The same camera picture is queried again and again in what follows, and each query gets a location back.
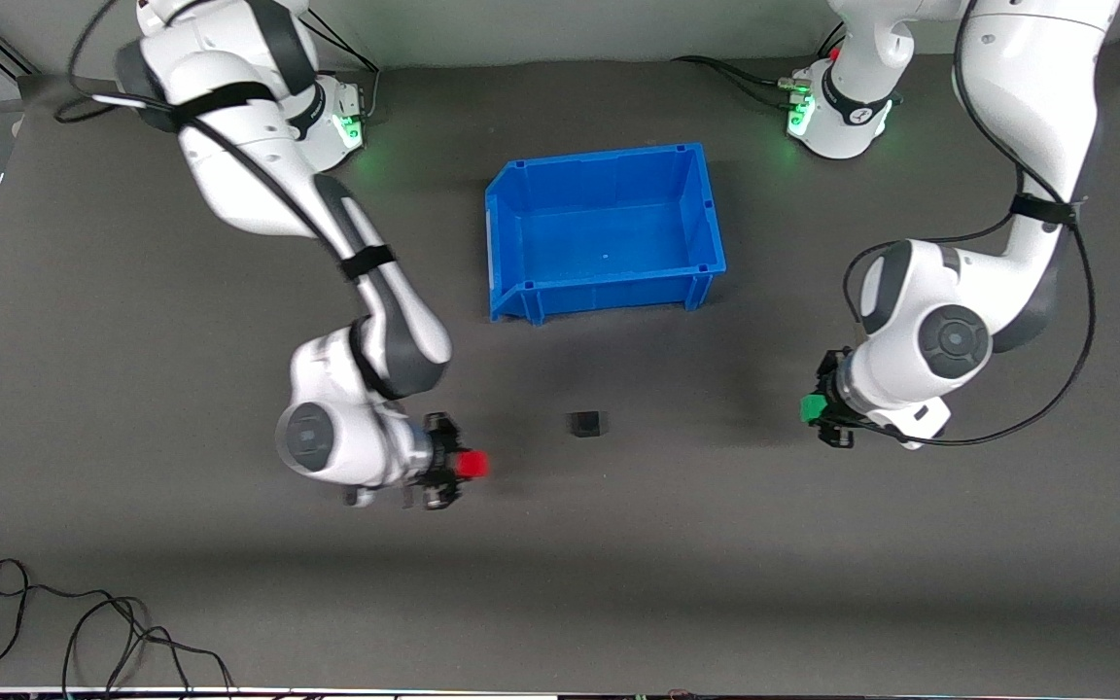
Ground black left arm base cable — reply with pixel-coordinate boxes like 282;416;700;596
671;21;848;110

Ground blue plastic storage bin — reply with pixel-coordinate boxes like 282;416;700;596
484;143;727;325

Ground black right arm base cable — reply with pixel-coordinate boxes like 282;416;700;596
299;10;382;125

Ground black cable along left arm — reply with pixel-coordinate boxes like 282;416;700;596
842;0;1098;448

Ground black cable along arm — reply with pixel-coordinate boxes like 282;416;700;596
842;0;1098;448
54;0;405;400

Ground loose tangled black cable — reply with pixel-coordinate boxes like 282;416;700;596
0;559;236;695

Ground black arm base cable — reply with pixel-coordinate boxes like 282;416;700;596
299;10;382;125
671;21;848;110

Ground black cable along right arm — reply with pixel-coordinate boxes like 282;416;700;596
54;0;405;400

